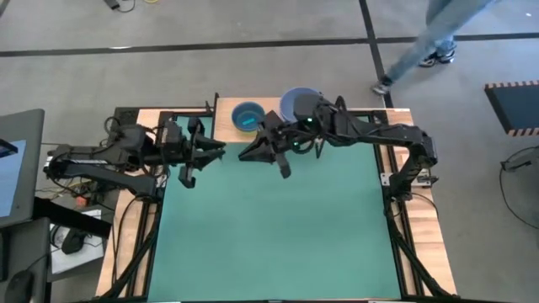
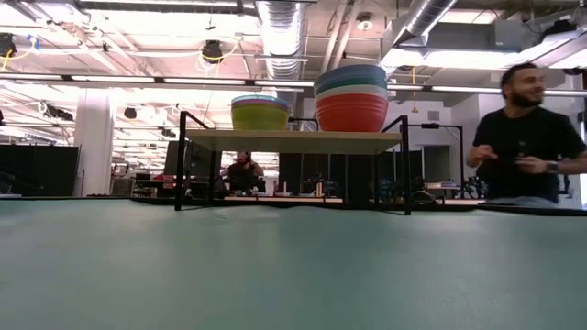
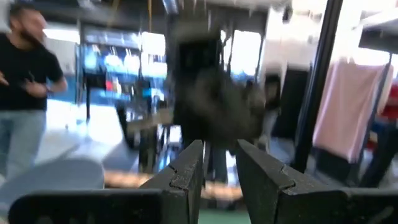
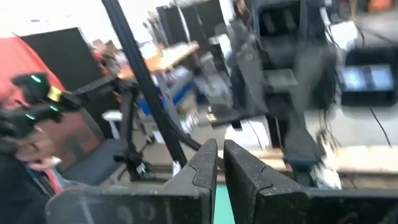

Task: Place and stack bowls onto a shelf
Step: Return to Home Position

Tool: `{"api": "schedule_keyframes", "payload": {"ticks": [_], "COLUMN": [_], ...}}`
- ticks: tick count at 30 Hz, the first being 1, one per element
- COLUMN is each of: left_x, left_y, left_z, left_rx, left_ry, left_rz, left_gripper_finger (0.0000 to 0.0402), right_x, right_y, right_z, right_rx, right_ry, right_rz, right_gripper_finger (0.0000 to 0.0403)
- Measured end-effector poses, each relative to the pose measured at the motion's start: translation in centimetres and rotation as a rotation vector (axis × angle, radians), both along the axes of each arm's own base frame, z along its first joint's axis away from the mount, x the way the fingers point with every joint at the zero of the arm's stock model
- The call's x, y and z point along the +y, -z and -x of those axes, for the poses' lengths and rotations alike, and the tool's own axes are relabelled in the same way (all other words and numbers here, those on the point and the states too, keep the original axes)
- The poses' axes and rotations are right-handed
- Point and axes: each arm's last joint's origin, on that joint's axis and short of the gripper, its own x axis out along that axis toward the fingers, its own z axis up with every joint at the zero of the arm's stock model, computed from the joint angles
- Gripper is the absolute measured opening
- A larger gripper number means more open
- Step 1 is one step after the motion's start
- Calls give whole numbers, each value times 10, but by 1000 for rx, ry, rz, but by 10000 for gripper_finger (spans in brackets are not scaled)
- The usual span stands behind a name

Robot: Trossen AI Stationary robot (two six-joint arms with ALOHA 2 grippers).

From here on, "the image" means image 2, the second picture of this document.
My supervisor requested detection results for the small translucent yellow bowl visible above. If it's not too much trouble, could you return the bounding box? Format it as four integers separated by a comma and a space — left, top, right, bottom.
230, 107, 292, 131

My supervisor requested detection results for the silver ventilation duct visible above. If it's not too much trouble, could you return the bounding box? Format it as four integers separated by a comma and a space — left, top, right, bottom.
254, 0, 307, 107

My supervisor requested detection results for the wooden shelf with black legs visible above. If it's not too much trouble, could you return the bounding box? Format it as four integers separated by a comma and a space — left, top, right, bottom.
173, 110, 413, 216

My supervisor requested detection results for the small translucent cyan bowl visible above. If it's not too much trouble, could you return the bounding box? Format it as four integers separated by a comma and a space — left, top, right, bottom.
230, 93, 292, 104

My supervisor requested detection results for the small translucent green bowl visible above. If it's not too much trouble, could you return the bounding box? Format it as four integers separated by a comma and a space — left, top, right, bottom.
230, 104, 292, 113

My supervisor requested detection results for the black partition panel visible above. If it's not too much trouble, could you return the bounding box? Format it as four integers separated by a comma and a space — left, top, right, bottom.
0, 144, 81, 198

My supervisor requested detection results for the large red bowl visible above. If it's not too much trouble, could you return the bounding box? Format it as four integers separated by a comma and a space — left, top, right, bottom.
315, 93, 391, 134

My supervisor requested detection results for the seated person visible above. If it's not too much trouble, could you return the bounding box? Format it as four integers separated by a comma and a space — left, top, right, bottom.
219, 151, 267, 194

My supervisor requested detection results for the large dark teal bowl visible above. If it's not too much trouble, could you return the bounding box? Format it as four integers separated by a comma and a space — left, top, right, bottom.
314, 74, 389, 94

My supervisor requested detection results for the green table mat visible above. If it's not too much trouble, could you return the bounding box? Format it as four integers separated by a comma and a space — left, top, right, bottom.
0, 198, 587, 330

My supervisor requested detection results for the white column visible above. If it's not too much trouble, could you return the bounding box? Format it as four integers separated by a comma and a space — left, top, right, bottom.
72, 88, 116, 198

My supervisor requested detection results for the large periwinkle blue bowl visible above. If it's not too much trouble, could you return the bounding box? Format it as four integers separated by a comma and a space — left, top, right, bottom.
313, 63, 388, 84

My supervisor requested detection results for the black ceiling camera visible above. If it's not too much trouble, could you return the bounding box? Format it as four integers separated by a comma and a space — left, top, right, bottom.
201, 39, 225, 65

